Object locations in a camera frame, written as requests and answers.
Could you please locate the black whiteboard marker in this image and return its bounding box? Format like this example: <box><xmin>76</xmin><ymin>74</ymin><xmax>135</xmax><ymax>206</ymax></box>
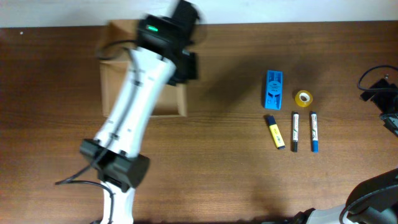
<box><xmin>292</xmin><ymin>112</ymin><xmax>299</xmax><ymax>152</ymax></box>

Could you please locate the yellow tape roll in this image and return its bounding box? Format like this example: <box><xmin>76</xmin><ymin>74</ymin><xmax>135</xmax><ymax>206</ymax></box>
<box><xmin>294</xmin><ymin>90</ymin><xmax>313</xmax><ymax>108</ymax></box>

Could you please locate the yellow highlighter pen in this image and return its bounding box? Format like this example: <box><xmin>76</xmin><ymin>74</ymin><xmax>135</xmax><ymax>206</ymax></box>
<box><xmin>266</xmin><ymin>116</ymin><xmax>285</xmax><ymax>149</ymax></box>

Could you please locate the blue plastic case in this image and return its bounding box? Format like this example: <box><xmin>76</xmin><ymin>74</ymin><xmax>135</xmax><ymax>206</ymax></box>
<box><xmin>264</xmin><ymin>70</ymin><xmax>283</xmax><ymax>110</ymax></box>

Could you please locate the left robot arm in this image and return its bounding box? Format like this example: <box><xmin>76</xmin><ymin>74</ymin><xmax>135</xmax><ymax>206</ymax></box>
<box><xmin>80</xmin><ymin>1</ymin><xmax>200</xmax><ymax>223</ymax></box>

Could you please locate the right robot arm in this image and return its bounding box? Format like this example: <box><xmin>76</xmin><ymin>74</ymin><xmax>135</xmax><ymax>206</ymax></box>
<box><xmin>290</xmin><ymin>78</ymin><xmax>397</xmax><ymax>224</ymax></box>

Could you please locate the blue whiteboard marker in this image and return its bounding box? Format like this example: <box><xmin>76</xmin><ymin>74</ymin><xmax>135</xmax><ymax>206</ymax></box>
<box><xmin>310</xmin><ymin>112</ymin><xmax>318</xmax><ymax>153</ymax></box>

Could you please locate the brown cardboard box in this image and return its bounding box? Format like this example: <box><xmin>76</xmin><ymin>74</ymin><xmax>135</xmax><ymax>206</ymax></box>
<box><xmin>99</xmin><ymin>19</ymin><xmax>188</xmax><ymax>118</ymax></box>

